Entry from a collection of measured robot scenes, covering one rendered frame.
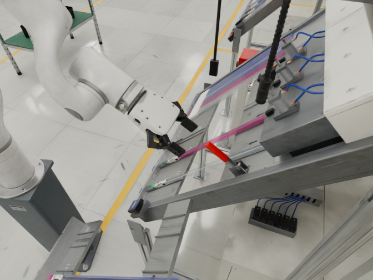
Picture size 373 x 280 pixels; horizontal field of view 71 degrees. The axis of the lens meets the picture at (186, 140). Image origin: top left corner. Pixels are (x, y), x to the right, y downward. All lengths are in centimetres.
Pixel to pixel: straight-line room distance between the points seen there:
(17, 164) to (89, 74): 54
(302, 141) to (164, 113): 31
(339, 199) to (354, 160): 73
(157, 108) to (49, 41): 25
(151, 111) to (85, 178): 141
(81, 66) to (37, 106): 212
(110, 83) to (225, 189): 35
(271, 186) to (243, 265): 46
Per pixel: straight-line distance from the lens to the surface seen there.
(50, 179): 120
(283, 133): 49
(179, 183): 79
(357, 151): 46
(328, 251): 65
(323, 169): 49
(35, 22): 60
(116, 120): 232
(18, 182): 112
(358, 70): 49
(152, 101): 64
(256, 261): 97
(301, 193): 109
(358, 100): 43
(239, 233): 99
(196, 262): 159
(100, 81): 62
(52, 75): 58
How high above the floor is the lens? 152
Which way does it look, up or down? 47 degrees down
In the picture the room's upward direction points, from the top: straight up
